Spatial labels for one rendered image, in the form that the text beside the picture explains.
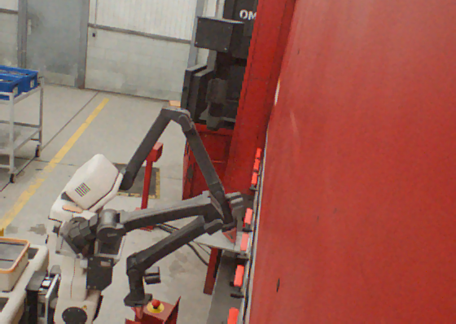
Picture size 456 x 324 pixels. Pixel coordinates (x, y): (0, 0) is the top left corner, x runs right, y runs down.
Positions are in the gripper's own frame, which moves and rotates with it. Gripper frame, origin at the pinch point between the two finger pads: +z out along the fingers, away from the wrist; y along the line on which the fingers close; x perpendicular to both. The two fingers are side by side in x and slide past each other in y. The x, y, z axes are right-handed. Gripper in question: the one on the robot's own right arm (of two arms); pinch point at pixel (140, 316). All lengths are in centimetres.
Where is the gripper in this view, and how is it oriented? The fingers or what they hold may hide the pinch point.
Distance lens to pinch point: 185.2
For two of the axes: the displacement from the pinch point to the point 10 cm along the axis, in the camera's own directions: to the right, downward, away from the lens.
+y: 9.7, 0.2, -2.6
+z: 0.5, 9.6, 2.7
